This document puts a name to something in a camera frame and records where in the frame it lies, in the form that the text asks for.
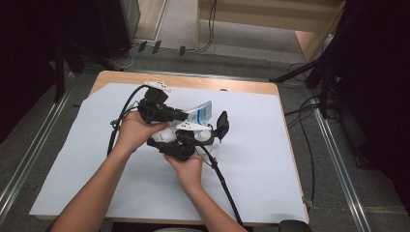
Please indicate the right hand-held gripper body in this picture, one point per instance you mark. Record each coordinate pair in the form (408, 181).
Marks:
(180, 148)

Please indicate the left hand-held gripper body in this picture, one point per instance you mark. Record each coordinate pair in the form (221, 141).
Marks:
(154, 108)

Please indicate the blue and white pouch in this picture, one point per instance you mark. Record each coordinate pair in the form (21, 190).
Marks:
(201, 114)

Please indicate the clear container with black lid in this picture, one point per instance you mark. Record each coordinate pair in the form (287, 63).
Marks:
(222, 125)

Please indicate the person's left hand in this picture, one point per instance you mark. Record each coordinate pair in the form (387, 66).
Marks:
(133, 133)

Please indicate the person's right hand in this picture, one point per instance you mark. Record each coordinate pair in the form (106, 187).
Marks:
(188, 172)

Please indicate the wooden table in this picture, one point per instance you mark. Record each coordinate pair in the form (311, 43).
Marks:
(193, 80)

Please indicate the white paper sheet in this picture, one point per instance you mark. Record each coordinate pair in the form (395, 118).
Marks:
(154, 199)

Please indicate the white rounded object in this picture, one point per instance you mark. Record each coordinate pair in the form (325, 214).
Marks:
(174, 229)

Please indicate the dark grey cabinet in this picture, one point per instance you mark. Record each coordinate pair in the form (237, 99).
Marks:
(116, 25)

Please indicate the black metal stand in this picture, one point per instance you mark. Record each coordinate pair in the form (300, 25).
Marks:
(59, 71)

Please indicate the light wooden shelf unit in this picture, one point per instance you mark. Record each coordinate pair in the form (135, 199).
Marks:
(257, 19)

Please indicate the black chair armrest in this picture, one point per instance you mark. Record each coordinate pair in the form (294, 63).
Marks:
(295, 226)

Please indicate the dark curtain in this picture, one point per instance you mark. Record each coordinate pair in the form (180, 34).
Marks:
(25, 48)
(380, 80)

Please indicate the black tripod stand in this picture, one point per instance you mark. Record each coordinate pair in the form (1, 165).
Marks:
(322, 67)

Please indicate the metal floor rail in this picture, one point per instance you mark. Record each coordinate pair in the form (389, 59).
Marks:
(341, 167)
(29, 161)

